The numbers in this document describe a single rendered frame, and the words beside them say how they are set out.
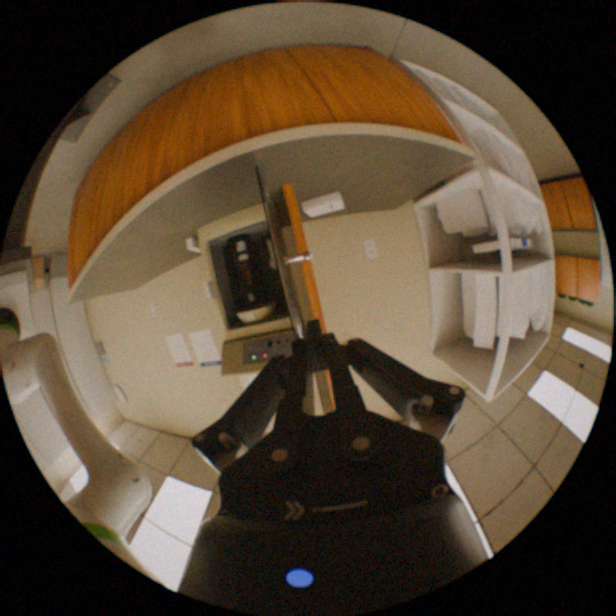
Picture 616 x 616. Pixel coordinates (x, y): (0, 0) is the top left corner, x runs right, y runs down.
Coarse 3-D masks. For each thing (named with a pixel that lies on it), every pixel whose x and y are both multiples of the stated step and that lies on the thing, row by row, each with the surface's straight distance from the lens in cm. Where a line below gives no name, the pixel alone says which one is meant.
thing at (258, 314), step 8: (264, 304) 83; (272, 304) 70; (240, 312) 80; (248, 312) 68; (256, 312) 68; (264, 312) 69; (272, 312) 72; (248, 320) 70; (256, 320) 70; (264, 320) 70
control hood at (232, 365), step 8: (256, 336) 67; (264, 336) 65; (272, 336) 63; (296, 336) 61; (224, 344) 72; (232, 344) 70; (240, 344) 68; (224, 352) 70; (232, 352) 68; (240, 352) 66; (224, 360) 69; (232, 360) 67; (240, 360) 65; (224, 368) 68; (232, 368) 66; (240, 368) 64; (248, 368) 63; (256, 368) 62; (224, 376) 68; (232, 376) 66
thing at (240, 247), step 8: (232, 248) 73; (240, 248) 72; (248, 248) 73; (232, 256) 73; (240, 256) 71; (248, 256) 72; (232, 264) 75; (240, 264) 71; (248, 264) 71; (240, 272) 71; (248, 272) 70; (256, 272) 73; (240, 280) 71; (248, 280) 70; (256, 280) 71; (240, 288) 72; (256, 288) 70
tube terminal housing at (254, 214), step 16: (256, 208) 69; (208, 224) 75; (224, 224) 72; (240, 224) 69; (208, 240) 74; (208, 256) 76; (208, 272) 72; (208, 288) 72; (288, 304) 63; (224, 320) 74; (272, 320) 67; (288, 320) 64; (224, 336) 74; (240, 336) 71; (304, 336) 66
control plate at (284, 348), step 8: (280, 336) 62; (288, 336) 61; (248, 344) 66; (256, 344) 64; (264, 344) 63; (272, 344) 62; (280, 344) 61; (288, 344) 60; (248, 352) 65; (256, 352) 63; (264, 352) 62; (272, 352) 61; (280, 352) 60; (288, 352) 59; (248, 360) 64; (256, 360) 62; (264, 360) 61
